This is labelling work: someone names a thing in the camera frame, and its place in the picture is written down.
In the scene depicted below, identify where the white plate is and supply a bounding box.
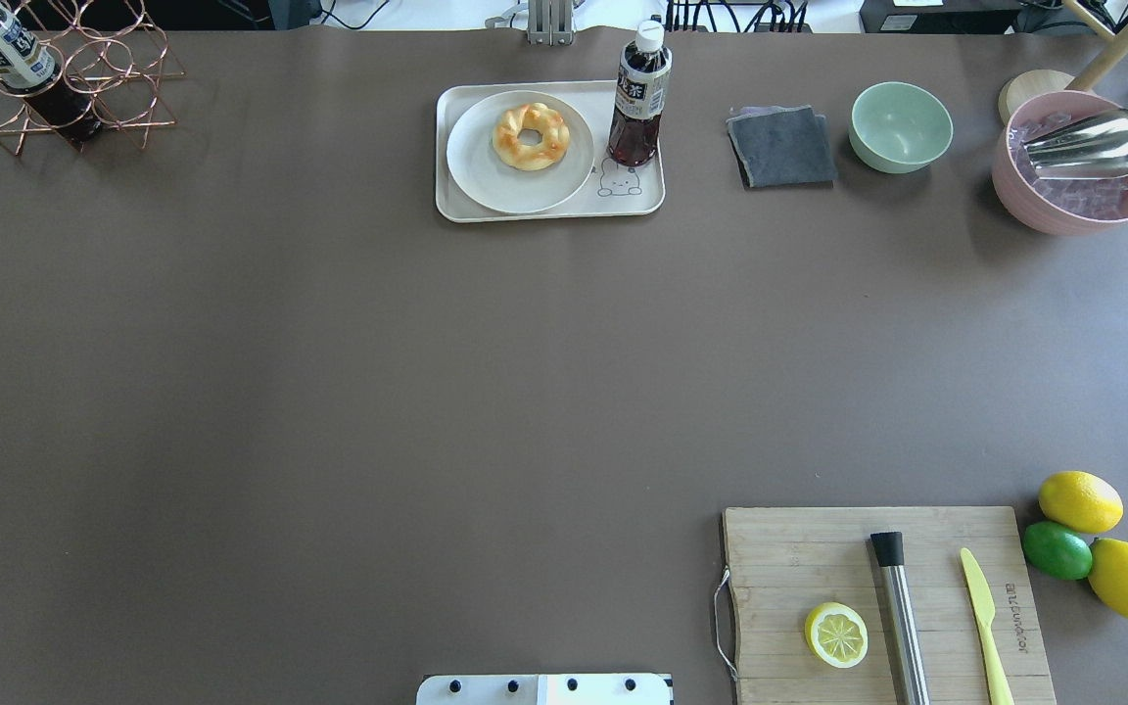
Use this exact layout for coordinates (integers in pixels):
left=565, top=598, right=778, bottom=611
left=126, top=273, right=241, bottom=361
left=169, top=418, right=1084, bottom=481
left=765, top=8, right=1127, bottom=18
left=446, top=90, right=594, bottom=215

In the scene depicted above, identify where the twisted glazed donut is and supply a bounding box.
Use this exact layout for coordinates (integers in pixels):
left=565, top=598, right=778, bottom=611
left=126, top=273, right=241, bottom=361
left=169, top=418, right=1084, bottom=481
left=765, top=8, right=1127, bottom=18
left=490, top=102, right=572, bottom=171

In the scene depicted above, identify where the white tray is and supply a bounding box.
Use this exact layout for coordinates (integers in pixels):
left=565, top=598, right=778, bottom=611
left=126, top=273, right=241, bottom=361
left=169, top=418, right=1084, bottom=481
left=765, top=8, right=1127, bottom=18
left=435, top=80, right=666, bottom=222

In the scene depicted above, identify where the tea bottle on tray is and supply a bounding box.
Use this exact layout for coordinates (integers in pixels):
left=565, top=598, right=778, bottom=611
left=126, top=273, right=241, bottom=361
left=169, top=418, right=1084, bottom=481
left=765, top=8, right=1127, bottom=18
left=607, top=20, right=673, bottom=166

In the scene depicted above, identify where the grey folded cloth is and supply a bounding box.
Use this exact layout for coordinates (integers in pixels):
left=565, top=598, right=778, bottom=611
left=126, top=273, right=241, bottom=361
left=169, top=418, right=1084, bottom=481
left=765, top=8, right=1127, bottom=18
left=726, top=106, right=838, bottom=188

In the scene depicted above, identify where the wooden cutting board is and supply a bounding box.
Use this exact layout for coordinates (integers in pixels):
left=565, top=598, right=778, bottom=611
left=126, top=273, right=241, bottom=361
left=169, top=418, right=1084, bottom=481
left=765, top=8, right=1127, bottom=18
left=724, top=506, right=1057, bottom=704

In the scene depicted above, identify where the half lemon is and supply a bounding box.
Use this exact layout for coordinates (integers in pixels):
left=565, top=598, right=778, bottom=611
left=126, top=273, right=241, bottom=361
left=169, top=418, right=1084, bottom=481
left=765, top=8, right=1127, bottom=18
left=803, top=601, right=869, bottom=669

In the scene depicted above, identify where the green bowl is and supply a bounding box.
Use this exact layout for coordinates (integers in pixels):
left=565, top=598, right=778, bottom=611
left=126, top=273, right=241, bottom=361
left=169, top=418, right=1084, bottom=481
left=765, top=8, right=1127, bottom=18
left=849, top=81, right=955, bottom=174

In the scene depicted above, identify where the steel muddler with black tip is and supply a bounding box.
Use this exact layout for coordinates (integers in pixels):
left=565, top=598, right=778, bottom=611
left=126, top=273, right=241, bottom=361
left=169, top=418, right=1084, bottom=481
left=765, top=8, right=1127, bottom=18
left=869, top=531, right=931, bottom=704

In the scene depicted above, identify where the green lime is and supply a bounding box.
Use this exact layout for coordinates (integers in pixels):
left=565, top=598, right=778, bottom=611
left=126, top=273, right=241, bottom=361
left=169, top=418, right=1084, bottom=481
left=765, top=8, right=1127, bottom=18
left=1021, top=521, right=1094, bottom=581

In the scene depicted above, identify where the pink bowl with ice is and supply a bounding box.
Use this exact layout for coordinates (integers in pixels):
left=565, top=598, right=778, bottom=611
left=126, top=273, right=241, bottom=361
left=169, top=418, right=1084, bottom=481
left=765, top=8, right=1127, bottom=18
left=992, top=92, right=1128, bottom=235

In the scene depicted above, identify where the yellow lemon upper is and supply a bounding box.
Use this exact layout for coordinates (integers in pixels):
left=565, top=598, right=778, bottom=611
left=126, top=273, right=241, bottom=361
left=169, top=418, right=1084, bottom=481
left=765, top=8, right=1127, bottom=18
left=1037, top=470, right=1123, bottom=535

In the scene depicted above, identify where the yellow plastic knife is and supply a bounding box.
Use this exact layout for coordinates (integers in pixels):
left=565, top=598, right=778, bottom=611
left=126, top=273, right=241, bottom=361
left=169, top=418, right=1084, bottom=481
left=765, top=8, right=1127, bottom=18
left=960, top=547, right=1015, bottom=705

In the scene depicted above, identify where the steel ice scoop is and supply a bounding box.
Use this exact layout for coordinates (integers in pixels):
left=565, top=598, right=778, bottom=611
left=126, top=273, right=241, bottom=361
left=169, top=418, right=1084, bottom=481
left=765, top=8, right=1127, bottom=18
left=1022, top=108, right=1128, bottom=179

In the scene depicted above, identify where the aluminium post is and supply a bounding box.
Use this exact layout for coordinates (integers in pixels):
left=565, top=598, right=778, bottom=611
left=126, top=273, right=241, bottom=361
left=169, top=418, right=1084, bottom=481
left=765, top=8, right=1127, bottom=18
left=527, top=0, right=578, bottom=46

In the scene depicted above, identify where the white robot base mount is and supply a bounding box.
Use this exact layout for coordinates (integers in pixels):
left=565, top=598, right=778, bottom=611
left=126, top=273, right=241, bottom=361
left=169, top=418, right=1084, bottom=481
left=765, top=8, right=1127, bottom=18
left=415, top=673, right=675, bottom=704

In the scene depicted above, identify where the copper wire bottle rack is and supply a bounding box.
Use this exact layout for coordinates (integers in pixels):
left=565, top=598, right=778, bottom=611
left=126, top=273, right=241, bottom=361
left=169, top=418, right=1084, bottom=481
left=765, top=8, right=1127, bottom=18
left=0, top=1, right=185, bottom=157

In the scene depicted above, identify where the bottle in wire rack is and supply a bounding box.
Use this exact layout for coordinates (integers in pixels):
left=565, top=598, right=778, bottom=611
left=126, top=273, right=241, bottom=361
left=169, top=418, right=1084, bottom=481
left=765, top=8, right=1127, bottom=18
left=0, top=3, right=104, bottom=146

